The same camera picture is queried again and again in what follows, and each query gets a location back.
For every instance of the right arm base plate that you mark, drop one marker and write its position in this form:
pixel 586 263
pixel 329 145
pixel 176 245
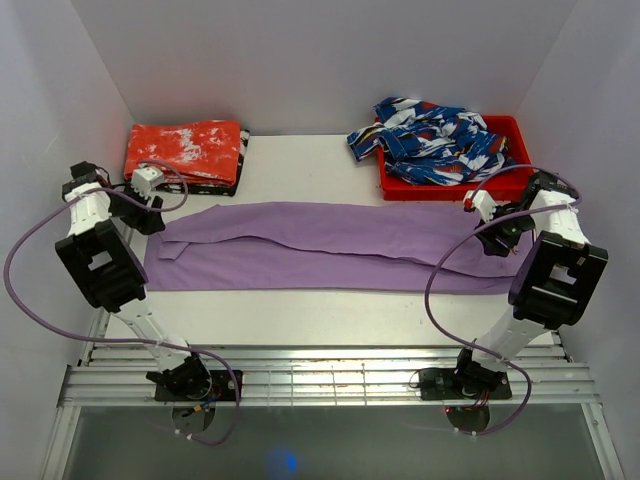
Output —
pixel 449 384

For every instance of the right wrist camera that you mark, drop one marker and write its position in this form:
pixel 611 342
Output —
pixel 482 203

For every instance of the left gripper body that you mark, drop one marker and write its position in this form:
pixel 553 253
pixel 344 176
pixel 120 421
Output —
pixel 131 213

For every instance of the aluminium frame rail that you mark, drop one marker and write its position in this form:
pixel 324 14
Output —
pixel 342 377

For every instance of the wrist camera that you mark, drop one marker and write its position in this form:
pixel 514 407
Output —
pixel 145 179
pixel 482 203

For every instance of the purple trousers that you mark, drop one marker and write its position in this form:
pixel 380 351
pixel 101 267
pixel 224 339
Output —
pixel 297 245

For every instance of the blue patterned trousers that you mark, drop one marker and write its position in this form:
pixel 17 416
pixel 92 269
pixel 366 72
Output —
pixel 429 144

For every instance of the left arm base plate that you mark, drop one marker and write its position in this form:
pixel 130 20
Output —
pixel 224 389

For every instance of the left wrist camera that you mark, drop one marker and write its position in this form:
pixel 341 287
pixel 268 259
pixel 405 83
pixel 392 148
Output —
pixel 145 179

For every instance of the red plastic bin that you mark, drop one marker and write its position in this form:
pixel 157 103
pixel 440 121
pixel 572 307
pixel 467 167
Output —
pixel 505 187

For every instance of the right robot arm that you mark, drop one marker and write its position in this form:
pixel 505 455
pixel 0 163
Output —
pixel 552 287

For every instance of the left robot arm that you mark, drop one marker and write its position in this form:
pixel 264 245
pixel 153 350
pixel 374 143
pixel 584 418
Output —
pixel 110 276

